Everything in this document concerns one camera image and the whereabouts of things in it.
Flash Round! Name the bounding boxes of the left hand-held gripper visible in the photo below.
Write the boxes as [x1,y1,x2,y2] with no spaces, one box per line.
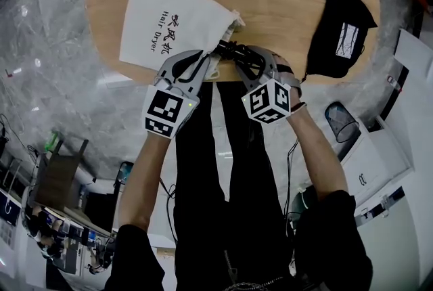
[144,49,211,141]

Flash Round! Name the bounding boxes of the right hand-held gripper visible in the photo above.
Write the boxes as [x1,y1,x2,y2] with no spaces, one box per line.
[233,45,302,125]

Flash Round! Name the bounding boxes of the black hair dryer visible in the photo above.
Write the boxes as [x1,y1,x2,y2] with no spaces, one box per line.
[213,39,258,64]

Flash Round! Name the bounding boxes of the white drawstring bag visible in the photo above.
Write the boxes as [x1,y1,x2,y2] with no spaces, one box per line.
[119,0,246,81]

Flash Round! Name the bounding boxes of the person's right forearm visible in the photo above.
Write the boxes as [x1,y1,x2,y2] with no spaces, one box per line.
[286,88,349,202]

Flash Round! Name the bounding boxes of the person's left forearm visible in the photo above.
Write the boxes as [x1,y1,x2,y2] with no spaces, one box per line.
[116,132,170,235]

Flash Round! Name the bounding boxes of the light wooden low table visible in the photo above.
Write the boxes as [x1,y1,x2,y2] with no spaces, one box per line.
[83,0,382,87]

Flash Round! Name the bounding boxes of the person's black trousers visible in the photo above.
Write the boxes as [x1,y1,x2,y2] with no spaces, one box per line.
[174,81,295,284]

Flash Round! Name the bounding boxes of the black mesh waste bin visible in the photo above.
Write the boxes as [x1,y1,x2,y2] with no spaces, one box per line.
[324,101,362,144]

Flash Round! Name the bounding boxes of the small red white bottle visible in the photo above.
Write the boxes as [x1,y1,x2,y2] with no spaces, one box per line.
[387,74,403,93]

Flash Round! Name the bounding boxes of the white cabinet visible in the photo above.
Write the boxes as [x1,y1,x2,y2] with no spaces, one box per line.
[338,113,415,206]

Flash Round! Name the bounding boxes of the green plastic object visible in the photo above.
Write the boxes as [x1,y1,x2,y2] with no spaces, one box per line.
[43,130,60,152]

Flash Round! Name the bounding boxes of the white side table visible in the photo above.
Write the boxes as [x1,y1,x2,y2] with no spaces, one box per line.
[394,28,433,87]

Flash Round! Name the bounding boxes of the dark grey desk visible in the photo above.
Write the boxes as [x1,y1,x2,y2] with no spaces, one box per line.
[35,139,89,212]

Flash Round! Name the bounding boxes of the person's black jacket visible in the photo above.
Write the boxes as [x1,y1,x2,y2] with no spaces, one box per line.
[103,189,375,291]

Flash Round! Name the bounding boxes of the black drawstring pouch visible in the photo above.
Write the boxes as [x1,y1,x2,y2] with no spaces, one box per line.
[300,0,379,84]

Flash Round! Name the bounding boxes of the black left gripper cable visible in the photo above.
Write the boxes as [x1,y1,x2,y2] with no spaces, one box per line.
[158,177,179,245]

